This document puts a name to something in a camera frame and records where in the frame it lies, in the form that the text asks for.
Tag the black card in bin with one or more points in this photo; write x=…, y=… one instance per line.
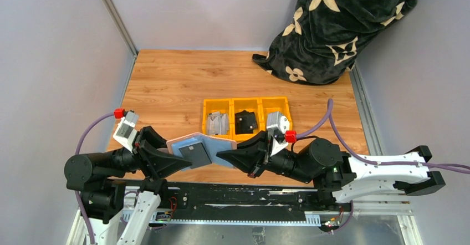
x=245, y=122

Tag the black floral blanket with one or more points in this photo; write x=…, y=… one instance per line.
x=324, y=38

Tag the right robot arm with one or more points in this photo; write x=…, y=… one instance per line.
x=338, y=176

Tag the beige leather card holder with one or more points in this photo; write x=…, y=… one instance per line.
x=201, y=149

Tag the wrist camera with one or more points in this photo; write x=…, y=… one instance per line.
x=277, y=126
x=125, y=133

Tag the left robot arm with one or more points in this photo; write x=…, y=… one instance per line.
x=97, y=180

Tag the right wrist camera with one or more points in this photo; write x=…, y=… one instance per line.
x=277, y=126

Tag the silver cards in bin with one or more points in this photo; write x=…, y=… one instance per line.
x=217, y=123

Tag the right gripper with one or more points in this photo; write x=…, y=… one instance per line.
x=264, y=155

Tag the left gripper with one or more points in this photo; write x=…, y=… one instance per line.
x=141, y=152

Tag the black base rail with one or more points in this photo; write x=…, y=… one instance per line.
x=251, y=205

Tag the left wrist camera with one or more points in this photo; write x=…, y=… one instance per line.
x=125, y=133

